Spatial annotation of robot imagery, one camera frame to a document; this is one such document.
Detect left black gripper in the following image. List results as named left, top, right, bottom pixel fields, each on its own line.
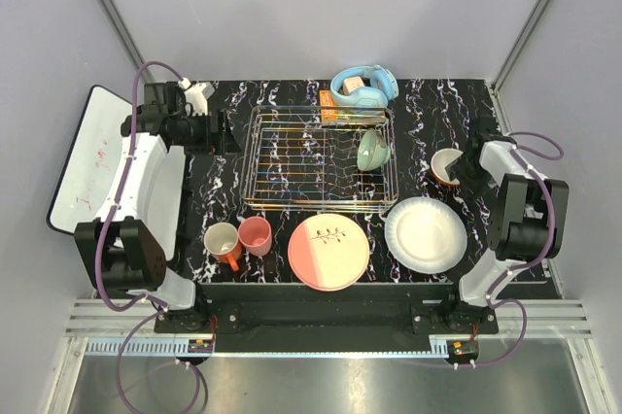
left=172, top=109, right=241, bottom=155

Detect orange bowl white inside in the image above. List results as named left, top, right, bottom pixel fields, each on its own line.
left=431, top=148, right=462, bottom=187

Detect white scalloped plate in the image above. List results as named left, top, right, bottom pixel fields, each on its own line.
left=384, top=197, right=467, bottom=274

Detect pale green bowl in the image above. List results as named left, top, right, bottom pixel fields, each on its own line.
left=357, top=129, right=392, bottom=172

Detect pink and cream plate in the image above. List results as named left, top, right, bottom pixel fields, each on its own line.
left=288, top=214, right=370, bottom=292

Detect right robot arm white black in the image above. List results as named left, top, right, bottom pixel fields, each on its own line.
left=440, top=129, right=570, bottom=333

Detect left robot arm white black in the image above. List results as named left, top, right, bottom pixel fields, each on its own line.
left=73, top=78, right=240, bottom=332

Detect pink cup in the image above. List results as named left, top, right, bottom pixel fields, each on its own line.
left=238, top=216, right=272, bottom=257

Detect orange mug white inside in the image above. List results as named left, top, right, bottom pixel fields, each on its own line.
left=203, top=223, right=243, bottom=272

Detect blue headphones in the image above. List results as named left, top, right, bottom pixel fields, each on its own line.
left=329, top=65, right=399, bottom=108

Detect orange book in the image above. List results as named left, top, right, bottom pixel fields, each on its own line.
left=319, top=90, right=388, bottom=126

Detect pink cube box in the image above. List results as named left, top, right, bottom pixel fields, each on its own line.
left=341, top=76, right=364, bottom=95

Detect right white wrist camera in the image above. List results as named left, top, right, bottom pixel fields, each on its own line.
left=479, top=141, right=523, bottom=186

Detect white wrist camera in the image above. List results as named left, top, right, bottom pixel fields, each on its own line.
left=479, top=141, right=523, bottom=186
left=177, top=78, right=215, bottom=116

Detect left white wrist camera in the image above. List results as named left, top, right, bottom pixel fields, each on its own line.
left=177, top=78, right=215, bottom=116

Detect metal wire dish rack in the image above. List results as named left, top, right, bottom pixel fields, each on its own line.
left=240, top=106, right=398, bottom=213

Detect white whiteboard black frame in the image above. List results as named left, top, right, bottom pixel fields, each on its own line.
left=46, top=85, right=189, bottom=262

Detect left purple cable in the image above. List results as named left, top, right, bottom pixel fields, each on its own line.
left=94, top=60, right=210, bottom=413

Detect aluminium cable duct rail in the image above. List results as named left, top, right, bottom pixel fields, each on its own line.
left=65, top=300, right=592, bottom=359

